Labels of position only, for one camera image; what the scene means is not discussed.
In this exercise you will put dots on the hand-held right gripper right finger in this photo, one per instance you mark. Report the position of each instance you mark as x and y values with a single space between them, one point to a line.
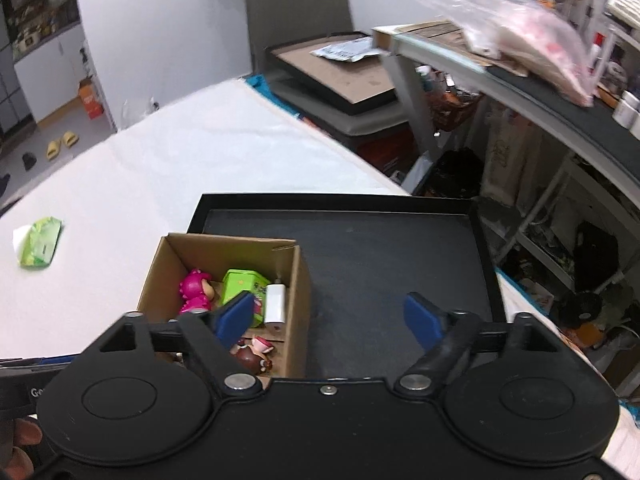
422 317

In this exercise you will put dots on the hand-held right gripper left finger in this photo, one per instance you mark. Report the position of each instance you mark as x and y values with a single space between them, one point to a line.
235 316

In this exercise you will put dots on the green hexagonal box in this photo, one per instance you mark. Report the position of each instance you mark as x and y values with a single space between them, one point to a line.
240 282

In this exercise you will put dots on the white charger plug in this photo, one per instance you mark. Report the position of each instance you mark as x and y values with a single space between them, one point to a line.
275 302

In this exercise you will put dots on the brown-haired doll figure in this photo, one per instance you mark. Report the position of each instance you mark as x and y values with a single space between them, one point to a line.
252 357

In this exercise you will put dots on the cardboard box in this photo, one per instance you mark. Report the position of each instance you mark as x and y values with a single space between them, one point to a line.
296 310

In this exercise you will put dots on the black tray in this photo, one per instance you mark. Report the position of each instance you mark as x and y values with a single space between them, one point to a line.
375 260

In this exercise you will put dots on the person's left hand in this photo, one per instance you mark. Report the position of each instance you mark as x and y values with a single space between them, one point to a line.
25 435

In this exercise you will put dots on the pink toy figure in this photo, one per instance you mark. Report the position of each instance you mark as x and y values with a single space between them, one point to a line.
195 290

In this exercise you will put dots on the green wipes packet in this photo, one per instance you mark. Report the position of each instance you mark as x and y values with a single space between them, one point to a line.
40 242

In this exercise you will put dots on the black plastic bag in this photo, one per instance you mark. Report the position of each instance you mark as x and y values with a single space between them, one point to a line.
457 172

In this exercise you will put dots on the white shelf rack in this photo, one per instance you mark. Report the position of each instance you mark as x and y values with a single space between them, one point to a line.
545 200

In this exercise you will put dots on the white paper bag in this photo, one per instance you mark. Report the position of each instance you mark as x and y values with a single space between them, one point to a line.
505 160

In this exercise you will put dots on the black shoe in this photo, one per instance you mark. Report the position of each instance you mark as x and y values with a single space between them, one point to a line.
4 184
29 161

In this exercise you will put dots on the wicker basket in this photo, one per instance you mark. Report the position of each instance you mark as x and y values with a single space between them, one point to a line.
455 110

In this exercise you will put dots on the teal cloth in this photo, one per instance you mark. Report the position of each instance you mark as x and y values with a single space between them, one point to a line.
259 85

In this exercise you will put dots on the yellow slipper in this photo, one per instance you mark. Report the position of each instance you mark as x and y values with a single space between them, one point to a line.
70 139
53 150

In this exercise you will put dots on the glass top desk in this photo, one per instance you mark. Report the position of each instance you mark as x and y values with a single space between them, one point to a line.
550 110

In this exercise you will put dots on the black framed board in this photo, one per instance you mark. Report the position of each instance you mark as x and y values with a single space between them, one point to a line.
340 82

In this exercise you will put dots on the silver foil packet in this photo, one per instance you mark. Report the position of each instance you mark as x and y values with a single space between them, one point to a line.
345 51

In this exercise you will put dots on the flat cardboard sheet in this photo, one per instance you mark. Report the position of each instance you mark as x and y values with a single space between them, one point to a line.
430 32

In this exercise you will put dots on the white jar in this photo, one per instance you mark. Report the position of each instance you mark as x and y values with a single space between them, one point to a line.
625 115
632 100

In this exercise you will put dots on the clear plastic bag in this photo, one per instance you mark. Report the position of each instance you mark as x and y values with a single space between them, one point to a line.
525 45

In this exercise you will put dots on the grey chair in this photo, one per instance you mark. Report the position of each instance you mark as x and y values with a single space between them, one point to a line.
295 5

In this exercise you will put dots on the wall cabinet with shelves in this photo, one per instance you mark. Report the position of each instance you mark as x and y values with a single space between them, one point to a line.
40 10

